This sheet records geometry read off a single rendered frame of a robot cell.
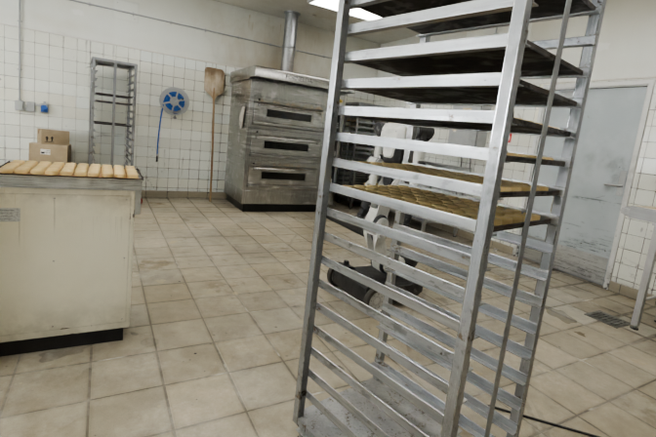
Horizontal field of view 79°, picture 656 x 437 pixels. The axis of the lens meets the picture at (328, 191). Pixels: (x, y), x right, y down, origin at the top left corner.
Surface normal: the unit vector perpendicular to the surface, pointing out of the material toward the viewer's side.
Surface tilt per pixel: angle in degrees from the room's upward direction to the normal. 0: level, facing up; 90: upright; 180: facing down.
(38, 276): 90
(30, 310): 90
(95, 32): 90
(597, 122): 90
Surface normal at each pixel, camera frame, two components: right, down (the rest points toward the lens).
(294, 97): 0.48, 0.18
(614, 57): -0.87, -0.03
